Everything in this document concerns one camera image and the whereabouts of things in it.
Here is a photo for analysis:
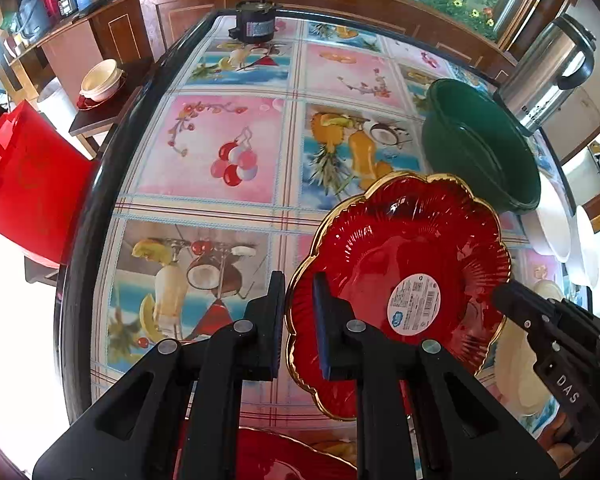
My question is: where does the grey kettle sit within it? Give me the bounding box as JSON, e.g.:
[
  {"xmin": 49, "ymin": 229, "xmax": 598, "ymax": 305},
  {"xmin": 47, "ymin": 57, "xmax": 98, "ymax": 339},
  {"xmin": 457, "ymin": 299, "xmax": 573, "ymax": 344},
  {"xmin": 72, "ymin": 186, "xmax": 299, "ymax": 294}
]
[{"xmin": 17, "ymin": 0, "xmax": 51, "ymax": 43}]

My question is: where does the fruit printed tablecloth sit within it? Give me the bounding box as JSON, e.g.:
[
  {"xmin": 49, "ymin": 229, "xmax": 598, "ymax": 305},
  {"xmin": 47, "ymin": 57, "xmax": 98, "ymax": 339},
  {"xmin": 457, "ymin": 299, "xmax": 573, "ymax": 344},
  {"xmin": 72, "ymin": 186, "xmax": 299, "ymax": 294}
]
[{"xmin": 90, "ymin": 15, "xmax": 581, "ymax": 441}]

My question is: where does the stack of cream bowls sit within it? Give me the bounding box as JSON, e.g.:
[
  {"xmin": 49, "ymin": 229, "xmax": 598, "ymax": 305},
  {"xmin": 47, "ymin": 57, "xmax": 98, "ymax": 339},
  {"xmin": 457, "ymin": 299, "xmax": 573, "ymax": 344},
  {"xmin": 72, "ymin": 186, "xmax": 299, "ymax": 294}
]
[{"xmin": 79, "ymin": 58, "xmax": 126, "ymax": 103}]

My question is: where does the red gold-rimmed plate with sticker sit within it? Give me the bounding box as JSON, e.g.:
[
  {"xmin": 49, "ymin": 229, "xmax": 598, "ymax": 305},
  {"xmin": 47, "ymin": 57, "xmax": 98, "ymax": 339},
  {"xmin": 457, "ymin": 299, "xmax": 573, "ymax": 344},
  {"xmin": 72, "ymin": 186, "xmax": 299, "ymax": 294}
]
[{"xmin": 284, "ymin": 171, "xmax": 512, "ymax": 421}]

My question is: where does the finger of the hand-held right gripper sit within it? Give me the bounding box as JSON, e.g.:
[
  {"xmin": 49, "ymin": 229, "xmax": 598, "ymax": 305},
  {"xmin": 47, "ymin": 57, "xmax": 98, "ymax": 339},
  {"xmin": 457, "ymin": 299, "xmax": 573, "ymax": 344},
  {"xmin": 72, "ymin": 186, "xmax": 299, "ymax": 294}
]
[{"xmin": 492, "ymin": 281, "xmax": 564, "ymax": 334}]

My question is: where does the large white plate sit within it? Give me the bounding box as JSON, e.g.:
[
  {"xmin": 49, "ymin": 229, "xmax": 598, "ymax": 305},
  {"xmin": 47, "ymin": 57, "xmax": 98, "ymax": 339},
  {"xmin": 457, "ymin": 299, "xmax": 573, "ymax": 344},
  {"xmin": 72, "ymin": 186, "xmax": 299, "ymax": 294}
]
[{"xmin": 572, "ymin": 205, "xmax": 600, "ymax": 288}]

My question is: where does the dark wooden stool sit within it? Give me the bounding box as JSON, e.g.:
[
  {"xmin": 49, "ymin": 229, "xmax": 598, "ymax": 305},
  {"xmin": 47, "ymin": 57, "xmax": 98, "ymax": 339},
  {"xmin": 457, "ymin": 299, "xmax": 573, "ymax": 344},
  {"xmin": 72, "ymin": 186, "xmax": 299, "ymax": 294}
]
[{"xmin": 69, "ymin": 77, "xmax": 146, "ymax": 153}]

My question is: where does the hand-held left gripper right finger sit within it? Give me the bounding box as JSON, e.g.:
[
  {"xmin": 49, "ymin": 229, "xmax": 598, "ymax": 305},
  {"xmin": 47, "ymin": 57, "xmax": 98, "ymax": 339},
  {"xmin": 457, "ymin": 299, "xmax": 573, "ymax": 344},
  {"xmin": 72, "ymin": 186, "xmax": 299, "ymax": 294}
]
[{"xmin": 312, "ymin": 272, "xmax": 561, "ymax": 480}]

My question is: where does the white bowl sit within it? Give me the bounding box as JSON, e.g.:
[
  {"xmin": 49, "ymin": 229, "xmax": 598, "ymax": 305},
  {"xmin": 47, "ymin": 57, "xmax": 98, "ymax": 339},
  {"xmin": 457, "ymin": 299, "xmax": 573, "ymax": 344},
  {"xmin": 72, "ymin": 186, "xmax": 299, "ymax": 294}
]
[{"xmin": 522, "ymin": 170, "xmax": 573, "ymax": 263}]

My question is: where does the brown wooden cabinet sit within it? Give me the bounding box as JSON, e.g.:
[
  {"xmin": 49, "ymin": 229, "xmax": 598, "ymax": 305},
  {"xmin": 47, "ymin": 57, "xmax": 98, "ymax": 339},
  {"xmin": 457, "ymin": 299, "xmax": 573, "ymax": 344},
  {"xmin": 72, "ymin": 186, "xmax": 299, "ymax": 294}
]
[{"xmin": 5, "ymin": 0, "xmax": 523, "ymax": 111}]

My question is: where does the white bucket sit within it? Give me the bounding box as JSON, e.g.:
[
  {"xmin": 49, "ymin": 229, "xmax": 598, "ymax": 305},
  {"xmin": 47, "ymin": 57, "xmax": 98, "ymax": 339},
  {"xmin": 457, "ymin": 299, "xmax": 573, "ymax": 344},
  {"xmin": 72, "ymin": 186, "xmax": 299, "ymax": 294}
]
[{"xmin": 36, "ymin": 77, "xmax": 81, "ymax": 126}]

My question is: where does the person's right hand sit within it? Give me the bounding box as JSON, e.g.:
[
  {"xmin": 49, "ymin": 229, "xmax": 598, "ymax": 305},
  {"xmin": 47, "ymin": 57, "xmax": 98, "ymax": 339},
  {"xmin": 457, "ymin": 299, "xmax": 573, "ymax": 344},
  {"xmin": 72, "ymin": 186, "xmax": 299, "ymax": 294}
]
[{"xmin": 542, "ymin": 417, "xmax": 588, "ymax": 468}]

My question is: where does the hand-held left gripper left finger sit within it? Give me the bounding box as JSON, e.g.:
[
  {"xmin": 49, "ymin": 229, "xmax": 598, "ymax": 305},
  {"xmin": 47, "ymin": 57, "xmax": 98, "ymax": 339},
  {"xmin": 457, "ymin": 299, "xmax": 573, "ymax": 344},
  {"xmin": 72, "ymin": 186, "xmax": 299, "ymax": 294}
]
[{"xmin": 32, "ymin": 270, "xmax": 287, "ymax": 480}]

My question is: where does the red plastic stool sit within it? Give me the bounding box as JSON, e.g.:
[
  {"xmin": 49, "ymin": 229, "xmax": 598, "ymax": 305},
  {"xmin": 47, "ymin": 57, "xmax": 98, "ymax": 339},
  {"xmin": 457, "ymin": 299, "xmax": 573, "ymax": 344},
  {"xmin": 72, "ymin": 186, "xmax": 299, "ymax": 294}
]
[{"xmin": 0, "ymin": 100, "xmax": 101, "ymax": 268}]

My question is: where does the stainless steel thermos jug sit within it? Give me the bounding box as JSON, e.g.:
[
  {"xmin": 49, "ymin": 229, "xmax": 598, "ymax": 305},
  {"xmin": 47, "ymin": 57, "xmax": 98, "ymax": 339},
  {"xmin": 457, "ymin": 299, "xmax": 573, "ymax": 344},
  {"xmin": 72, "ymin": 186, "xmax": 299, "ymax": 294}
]
[{"xmin": 495, "ymin": 14, "xmax": 597, "ymax": 137}]

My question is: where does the dark green bowl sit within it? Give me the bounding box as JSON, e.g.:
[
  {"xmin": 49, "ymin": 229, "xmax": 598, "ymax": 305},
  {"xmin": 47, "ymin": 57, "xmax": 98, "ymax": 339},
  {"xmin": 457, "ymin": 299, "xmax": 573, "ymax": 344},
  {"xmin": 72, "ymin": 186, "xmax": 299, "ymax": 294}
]
[{"xmin": 421, "ymin": 78, "xmax": 542, "ymax": 215}]

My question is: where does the black electric motor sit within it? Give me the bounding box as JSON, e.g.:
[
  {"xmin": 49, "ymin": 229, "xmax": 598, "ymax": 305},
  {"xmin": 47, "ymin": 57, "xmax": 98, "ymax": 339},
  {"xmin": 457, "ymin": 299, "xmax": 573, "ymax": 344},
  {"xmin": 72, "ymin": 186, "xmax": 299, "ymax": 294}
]
[{"xmin": 228, "ymin": 0, "xmax": 277, "ymax": 45}]

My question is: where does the small red plate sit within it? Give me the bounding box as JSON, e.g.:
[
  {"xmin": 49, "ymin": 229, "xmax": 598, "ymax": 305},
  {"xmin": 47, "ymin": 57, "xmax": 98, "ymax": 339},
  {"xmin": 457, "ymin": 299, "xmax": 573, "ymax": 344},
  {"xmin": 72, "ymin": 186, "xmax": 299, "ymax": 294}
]
[{"xmin": 76, "ymin": 72, "xmax": 129, "ymax": 111}]

